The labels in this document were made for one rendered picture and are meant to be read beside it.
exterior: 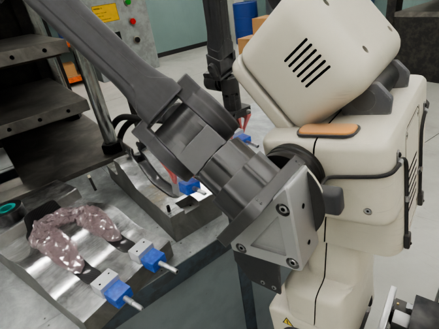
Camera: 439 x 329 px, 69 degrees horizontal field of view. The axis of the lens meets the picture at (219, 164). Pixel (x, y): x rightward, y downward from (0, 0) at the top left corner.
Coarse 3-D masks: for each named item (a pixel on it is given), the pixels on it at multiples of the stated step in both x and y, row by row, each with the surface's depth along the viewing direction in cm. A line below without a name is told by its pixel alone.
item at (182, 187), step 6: (180, 180) 83; (192, 180) 83; (198, 180) 82; (174, 186) 84; (180, 186) 82; (186, 186) 80; (192, 186) 81; (198, 186) 82; (174, 192) 85; (180, 192) 84; (186, 192) 80; (192, 192) 81; (198, 192) 79; (204, 192) 77
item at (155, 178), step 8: (136, 144) 110; (128, 152) 109; (136, 160) 115; (144, 160) 108; (144, 168) 105; (152, 168) 105; (152, 176) 104; (160, 176) 103; (160, 184) 101; (168, 184) 99; (168, 192) 96
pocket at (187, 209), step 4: (188, 196) 91; (192, 196) 91; (180, 200) 90; (184, 200) 91; (188, 200) 92; (192, 200) 92; (196, 200) 90; (176, 204) 90; (180, 204) 90; (184, 204) 91; (188, 204) 92; (192, 204) 92; (196, 204) 91; (184, 208) 91; (188, 208) 90; (192, 208) 88
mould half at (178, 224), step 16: (128, 160) 106; (112, 176) 120; (128, 176) 102; (144, 176) 103; (128, 192) 110; (144, 192) 97; (160, 192) 96; (208, 192) 91; (144, 208) 101; (160, 208) 88; (176, 208) 87; (208, 208) 91; (160, 224) 94; (176, 224) 86; (192, 224) 90; (176, 240) 88
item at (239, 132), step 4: (236, 132) 107; (240, 132) 108; (236, 136) 107; (240, 136) 106; (244, 136) 106; (248, 136) 105; (228, 140) 109; (244, 140) 105; (248, 140) 106; (248, 144) 104; (252, 144) 102; (256, 144) 101
